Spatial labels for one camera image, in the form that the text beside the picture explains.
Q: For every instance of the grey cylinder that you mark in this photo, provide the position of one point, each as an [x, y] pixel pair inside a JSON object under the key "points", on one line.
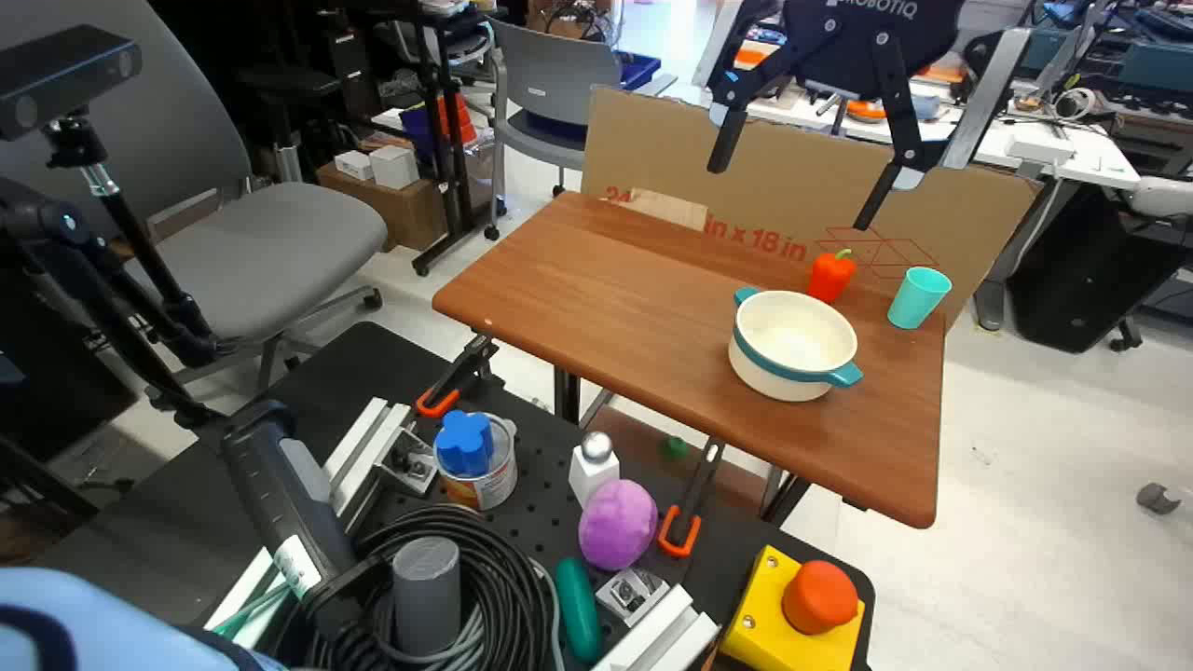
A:
{"points": [[426, 596]]}

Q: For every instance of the orange black clamp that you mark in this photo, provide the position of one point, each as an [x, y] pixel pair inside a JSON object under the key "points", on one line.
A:
{"points": [[682, 525], [457, 377]]}

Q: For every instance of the grey chair in background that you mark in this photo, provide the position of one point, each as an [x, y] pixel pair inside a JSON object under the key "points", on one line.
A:
{"points": [[547, 89]]}

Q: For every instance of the orange toy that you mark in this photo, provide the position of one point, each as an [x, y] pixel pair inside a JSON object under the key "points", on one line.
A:
{"points": [[834, 273]]}

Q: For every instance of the blue cap white jar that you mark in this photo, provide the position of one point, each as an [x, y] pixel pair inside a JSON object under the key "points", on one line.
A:
{"points": [[475, 458]]}

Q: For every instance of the brown cardboard sheet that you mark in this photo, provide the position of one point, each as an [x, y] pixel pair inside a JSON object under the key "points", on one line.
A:
{"points": [[792, 196]]}

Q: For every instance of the small white bottle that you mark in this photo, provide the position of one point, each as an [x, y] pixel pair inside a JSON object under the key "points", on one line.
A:
{"points": [[590, 463]]}

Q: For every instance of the orange black clamp right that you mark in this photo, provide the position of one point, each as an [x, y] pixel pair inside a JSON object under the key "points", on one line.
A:
{"points": [[682, 525]]}

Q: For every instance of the yellow box orange button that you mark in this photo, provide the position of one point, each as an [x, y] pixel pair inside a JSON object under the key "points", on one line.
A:
{"points": [[794, 618]]}

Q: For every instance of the black power strip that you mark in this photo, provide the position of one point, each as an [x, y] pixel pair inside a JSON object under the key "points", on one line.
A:
{"points": [[287, 501]]}

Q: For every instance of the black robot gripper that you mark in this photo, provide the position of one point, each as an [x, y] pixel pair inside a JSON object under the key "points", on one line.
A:
{"points": [[769, 40]]}

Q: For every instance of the orange black clamp left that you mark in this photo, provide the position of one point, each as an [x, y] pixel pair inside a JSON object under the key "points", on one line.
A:
{"points": [[457, 377]]}

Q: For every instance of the grey office chair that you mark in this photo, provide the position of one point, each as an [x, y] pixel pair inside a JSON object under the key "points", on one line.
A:
{"points": [[251, 255]]}

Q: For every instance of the teal handle tool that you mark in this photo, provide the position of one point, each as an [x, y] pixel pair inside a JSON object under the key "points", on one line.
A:
{"points": [[578, 611]]}

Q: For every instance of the black camera on tripod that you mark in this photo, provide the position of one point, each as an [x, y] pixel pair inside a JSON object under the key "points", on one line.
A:
{"points": [[49, 84]]}

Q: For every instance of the white bowl with teal rim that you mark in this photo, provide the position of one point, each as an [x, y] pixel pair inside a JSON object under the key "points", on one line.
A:
{"points": [[792, 348]]}

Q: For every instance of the teal plastic cup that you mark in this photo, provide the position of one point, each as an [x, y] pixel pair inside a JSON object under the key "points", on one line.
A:
{"points": [[916, 299]]}

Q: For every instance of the cardboard box on floor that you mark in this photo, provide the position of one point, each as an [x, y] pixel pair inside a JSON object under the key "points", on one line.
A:
{"points": [[388, 181]]}

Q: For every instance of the purple ball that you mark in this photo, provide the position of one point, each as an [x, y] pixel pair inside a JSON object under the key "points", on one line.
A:
{"points": [[618, 525]]}

